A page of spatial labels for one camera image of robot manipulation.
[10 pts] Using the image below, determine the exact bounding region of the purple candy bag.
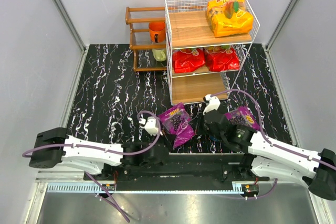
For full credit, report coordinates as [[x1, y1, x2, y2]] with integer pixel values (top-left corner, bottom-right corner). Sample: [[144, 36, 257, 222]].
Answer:
[[225, 106, 260, 131], [159, 103, 195, 148]]

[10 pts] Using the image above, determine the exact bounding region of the small red candy bag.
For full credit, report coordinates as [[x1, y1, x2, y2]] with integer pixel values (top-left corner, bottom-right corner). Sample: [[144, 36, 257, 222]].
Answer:
[[203, 45, 240, 72]]

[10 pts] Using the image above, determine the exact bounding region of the large red candy bag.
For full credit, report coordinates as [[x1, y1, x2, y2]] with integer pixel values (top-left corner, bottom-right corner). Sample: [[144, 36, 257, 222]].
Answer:
[[172, 48, 205, 73]]

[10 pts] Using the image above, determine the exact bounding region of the yellow mango candy bag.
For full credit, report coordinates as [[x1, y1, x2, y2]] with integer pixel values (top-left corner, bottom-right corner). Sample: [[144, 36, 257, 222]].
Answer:
[[206, 0, 254, 38]]

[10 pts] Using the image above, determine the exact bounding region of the blue white cup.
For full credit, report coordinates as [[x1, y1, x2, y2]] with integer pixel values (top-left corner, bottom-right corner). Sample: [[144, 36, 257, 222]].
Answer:
[[209, 136, 219, 142]]

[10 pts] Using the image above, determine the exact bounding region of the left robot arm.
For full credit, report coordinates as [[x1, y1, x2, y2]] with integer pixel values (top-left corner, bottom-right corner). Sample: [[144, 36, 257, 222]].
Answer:
[[23, 127, 172, 174]]

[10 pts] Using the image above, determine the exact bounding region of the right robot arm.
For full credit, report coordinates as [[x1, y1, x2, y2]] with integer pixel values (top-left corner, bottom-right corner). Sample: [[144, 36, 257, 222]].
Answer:
[[201, 110, 335, 201]]

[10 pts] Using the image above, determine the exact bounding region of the light green mug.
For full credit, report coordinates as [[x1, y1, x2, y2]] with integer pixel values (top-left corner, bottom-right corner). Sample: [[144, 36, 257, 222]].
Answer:
[[152, 48, 166, 62]]

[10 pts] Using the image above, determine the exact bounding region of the orange mug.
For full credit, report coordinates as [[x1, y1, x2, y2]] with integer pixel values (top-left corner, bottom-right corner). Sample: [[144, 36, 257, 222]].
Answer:
[[149, 22, 165, 43]]

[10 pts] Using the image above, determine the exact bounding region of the brown wooden rack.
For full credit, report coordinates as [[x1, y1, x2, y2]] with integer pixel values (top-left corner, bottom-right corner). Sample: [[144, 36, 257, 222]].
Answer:
[[125, 3, 226, 72]]

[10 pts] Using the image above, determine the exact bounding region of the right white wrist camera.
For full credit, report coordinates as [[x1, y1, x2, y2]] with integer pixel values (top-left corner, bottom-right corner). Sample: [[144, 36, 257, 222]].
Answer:
[[203, 94, 221, 115]]

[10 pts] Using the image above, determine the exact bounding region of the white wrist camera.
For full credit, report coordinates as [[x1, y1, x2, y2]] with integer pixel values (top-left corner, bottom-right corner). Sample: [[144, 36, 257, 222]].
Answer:
[[139, 116, 160, 136], [203, 94, 221, 115]]

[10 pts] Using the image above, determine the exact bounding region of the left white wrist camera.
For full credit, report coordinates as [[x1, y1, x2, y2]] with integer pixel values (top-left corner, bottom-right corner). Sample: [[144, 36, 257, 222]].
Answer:
[[139, 116, 160, 136]]

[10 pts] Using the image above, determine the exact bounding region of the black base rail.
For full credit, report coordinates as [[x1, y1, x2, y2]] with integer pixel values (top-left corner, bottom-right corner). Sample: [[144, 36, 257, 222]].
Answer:
[[94, 154, 258, 193]]

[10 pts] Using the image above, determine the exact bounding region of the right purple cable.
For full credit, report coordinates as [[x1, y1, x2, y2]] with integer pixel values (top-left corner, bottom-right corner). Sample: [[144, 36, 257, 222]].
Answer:
[[207, 89, 336, 200]]

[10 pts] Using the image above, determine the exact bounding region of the white wire wooden shelf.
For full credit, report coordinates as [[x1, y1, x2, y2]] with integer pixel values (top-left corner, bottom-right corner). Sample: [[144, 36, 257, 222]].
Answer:
[[165, 0, 260, 105]]

